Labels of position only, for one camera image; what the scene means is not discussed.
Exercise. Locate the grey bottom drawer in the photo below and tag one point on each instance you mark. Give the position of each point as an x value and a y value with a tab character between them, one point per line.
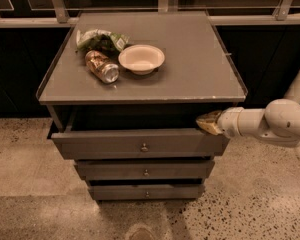
143	192

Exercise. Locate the grey drawer cabinet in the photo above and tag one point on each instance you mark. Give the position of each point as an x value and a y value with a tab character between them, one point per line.
196	77

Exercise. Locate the grey middle drawer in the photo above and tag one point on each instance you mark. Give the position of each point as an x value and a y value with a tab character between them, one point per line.
144	169

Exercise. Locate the green chip bag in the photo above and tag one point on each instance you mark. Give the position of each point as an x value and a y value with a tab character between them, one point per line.
98	39

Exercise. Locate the grey drawer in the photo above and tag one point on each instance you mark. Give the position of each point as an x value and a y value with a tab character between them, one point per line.
91	135
144	169
143	192

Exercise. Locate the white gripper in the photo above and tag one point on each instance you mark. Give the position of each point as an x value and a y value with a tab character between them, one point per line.
230	122

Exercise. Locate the white paper bowl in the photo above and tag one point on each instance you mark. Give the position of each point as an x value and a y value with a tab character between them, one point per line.
141	59

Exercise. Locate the metal railing frame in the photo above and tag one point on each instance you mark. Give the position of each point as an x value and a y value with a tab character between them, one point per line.
62	13

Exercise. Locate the crushed metal can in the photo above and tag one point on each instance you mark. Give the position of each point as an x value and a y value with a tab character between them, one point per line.
102	66

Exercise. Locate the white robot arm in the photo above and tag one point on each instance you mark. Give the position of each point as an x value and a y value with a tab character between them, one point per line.
277	124

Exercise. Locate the grey top drawer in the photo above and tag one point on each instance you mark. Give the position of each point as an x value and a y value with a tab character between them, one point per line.
91	135

